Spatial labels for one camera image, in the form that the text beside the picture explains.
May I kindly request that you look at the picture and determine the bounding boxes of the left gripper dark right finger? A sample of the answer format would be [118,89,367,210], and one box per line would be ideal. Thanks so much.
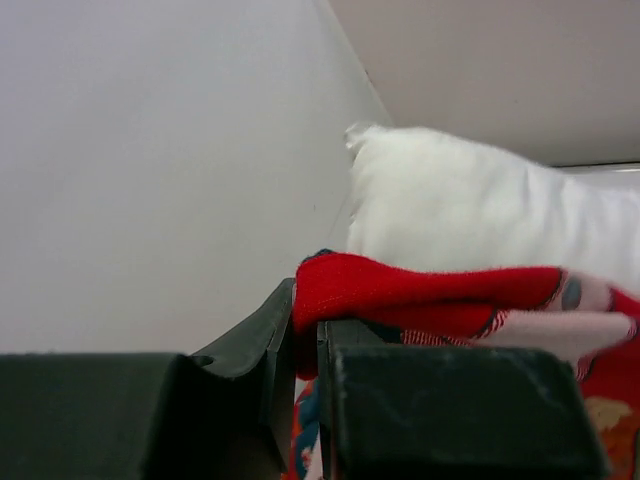
[317,320,610,479]

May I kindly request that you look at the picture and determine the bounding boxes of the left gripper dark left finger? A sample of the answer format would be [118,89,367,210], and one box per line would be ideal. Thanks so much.
[1,279,295,479]

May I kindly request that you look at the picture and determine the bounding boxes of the white pillow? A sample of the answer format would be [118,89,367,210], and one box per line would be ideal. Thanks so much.
[346,125,639,293]

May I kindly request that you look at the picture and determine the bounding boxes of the aluminium table frame rail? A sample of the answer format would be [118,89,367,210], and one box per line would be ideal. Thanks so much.
[554,159,640,175]

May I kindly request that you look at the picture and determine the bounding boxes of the red patterned pillowcase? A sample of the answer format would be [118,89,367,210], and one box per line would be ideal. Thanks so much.
[288,250,639,479]

